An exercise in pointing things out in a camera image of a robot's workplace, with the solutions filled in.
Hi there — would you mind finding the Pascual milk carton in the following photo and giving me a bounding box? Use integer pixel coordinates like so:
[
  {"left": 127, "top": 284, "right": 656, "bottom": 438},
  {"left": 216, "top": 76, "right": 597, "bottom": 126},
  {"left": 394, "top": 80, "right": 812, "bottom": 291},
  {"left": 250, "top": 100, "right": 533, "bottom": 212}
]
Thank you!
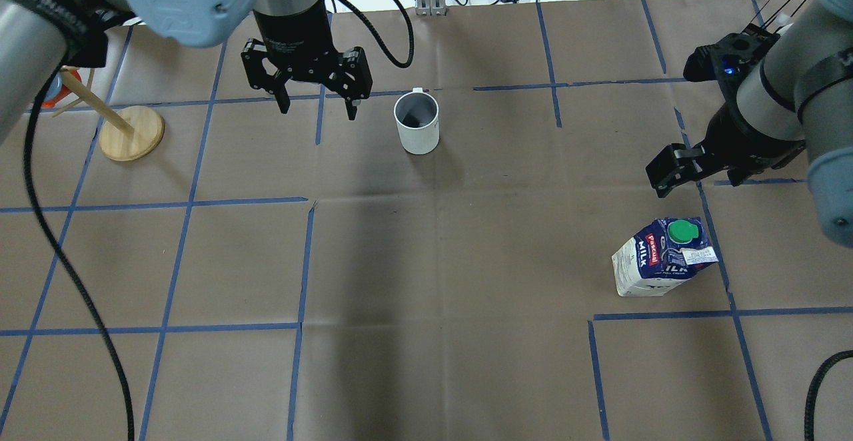
[{"left": 610, "top": 217, "right": 719, "bottom": 296}]

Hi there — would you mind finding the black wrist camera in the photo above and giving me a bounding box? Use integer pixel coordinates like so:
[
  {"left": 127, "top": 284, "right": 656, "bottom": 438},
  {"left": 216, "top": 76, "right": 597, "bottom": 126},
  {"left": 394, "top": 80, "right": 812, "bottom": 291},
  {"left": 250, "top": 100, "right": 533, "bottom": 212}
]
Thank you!
[{"left": 682, "top": 24, "right": 781, "bottom": 83}]

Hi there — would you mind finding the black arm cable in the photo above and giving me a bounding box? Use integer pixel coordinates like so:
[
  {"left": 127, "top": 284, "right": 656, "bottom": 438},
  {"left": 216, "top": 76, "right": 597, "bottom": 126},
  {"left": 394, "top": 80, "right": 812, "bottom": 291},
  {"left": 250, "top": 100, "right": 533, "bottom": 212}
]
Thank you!
[{"left": 803, "top": 350, "right": 853, "bottom": 441}]

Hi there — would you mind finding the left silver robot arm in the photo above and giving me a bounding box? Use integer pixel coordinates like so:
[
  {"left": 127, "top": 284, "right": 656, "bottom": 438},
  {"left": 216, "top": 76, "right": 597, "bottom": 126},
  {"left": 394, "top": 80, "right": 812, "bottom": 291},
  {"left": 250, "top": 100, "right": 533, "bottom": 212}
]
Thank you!
[{"left": 2, "top": 0, "right": 373, "bottom": 139}]

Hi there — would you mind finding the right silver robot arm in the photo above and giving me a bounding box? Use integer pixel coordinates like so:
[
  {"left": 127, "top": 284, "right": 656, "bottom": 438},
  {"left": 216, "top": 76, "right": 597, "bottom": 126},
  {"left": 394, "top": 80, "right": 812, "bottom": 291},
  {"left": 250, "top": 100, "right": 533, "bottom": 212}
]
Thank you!
[{"left": 645, "top": 0, "right": 852, "bottom": 247}]

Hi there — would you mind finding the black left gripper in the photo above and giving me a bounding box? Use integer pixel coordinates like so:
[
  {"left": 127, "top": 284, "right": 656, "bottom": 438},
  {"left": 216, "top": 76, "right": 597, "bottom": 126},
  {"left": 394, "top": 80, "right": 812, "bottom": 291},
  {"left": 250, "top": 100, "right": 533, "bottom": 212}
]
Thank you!
[{"left": 241, "top": 39, "right": 374, "bottom": 121}]

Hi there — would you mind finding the wooden mug tree stand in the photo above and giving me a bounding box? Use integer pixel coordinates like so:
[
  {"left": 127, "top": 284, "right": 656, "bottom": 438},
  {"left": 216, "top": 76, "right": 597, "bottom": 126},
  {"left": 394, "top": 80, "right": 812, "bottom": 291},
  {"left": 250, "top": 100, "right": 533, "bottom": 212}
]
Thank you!
[{"left": 52, "top": 67, "right": 165, "bottom": 162}]

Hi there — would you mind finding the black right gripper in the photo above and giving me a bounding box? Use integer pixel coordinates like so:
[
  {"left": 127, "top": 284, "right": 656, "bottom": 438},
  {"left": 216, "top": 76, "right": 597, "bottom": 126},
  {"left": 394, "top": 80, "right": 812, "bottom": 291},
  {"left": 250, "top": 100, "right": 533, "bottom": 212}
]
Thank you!
[{"left": 645, "top": 104, "right": 806, "bottom": 199}]

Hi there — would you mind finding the orange mug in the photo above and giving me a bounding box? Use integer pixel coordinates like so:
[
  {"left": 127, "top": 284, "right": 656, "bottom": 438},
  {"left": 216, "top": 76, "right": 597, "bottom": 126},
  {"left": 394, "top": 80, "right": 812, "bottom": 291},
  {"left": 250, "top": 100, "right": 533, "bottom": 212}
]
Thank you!
[{"left": 41, "top": 86, "right": 72, "bottom": 109}]

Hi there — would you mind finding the blue mug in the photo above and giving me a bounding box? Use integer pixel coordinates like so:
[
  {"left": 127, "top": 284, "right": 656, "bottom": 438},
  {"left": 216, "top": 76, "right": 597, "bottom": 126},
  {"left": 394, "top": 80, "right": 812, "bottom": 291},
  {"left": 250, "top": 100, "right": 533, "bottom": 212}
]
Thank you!
[{"left": 45, "top": 71, "right": 64, "bottom": 101}]

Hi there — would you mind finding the white grey mug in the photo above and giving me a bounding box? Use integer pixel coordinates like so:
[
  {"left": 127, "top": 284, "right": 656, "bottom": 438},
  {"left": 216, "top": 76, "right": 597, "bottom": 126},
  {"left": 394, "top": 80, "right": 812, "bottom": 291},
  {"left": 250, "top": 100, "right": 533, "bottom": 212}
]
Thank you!
[{"left": 393, "top": 88, "right": 441, "bottom": 155}]

